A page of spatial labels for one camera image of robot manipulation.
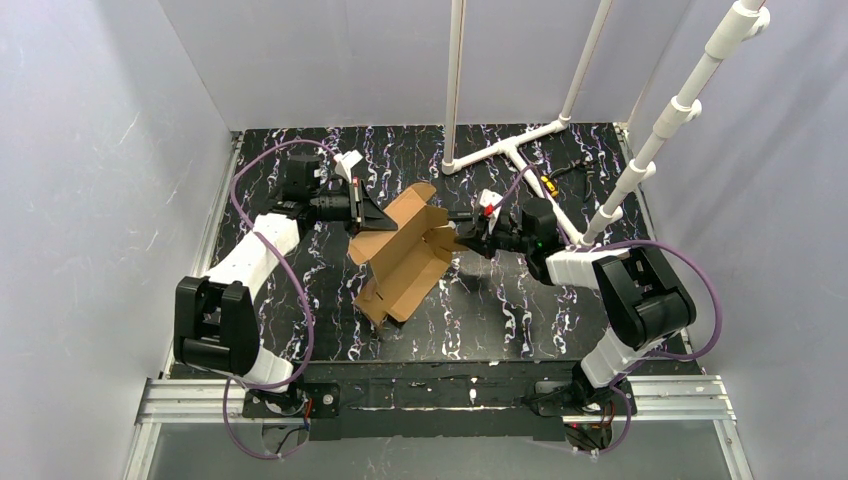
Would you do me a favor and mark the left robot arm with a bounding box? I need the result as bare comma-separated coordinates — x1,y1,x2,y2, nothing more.
173,150,397,394

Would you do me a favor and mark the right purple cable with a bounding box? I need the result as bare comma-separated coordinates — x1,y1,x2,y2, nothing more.
500,165,723,458

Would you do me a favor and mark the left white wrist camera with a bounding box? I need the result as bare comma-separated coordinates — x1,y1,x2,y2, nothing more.
333,150,363,183

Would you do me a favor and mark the white PVC pipe frame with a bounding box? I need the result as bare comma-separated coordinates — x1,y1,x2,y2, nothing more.
440,0,773,248

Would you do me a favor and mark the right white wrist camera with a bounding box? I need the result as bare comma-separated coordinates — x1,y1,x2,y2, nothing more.
478,189,503,234

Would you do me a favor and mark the brown cardboard box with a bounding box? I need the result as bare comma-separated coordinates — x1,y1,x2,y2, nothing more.
348,182,467,328

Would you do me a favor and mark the purple cable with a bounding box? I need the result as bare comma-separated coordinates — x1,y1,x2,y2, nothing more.
500,165,723,458
221,139,346,462

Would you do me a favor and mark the aluminium rail frame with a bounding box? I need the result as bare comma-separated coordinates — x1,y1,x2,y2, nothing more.
122,129,757,480

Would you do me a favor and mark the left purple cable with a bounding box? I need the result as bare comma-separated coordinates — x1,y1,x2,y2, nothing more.
221,139,346,462

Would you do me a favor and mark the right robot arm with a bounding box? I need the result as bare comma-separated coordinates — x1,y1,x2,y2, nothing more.
448,198,696,416

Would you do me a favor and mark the yellow black small tool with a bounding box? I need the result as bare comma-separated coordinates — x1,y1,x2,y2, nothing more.
539,175,559,198

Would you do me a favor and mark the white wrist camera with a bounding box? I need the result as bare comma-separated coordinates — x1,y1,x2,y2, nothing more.
478,189,503,234
333,150,363,183

